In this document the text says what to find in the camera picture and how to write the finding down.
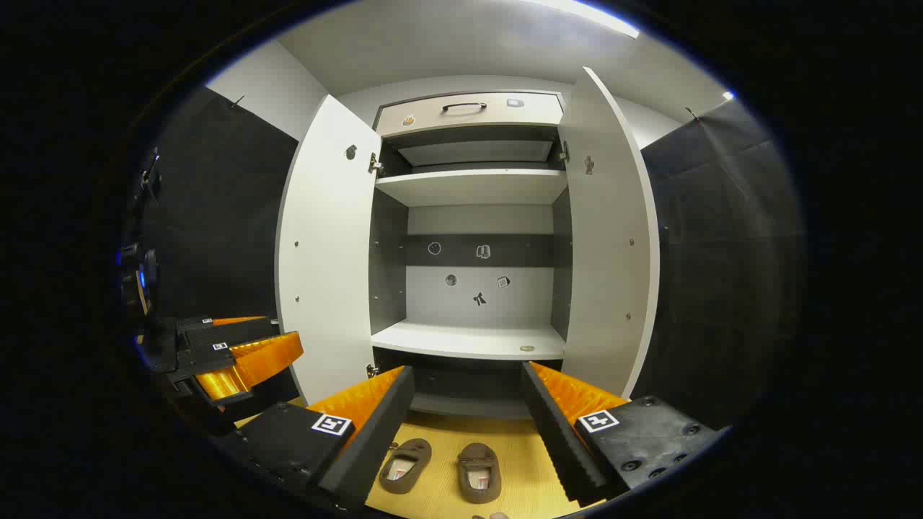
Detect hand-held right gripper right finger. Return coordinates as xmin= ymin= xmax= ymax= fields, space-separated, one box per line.
xmin=521 ymin=360 xmax=729 ymax=507

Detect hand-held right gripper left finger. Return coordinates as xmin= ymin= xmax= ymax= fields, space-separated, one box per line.
xmin=216 ymin=365 xmax=417 ymax=509

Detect brown fuzzy shoe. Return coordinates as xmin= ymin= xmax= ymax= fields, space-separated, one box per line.
xmin=456 ymin=442 xmax=503 ymax=504
xmin=379 ymin=438 xmax=433 ymax=494

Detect white shoe cabinet door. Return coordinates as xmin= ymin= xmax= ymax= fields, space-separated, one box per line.
xmin=276 ymin=94 xmax=383 ymax=407
xmin=559 ymin=66 xmax=661 ymax=401

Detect white shoe cabinet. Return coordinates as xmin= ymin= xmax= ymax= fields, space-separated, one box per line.
xmin=276 ymin=66 xmax=661 ymax=422

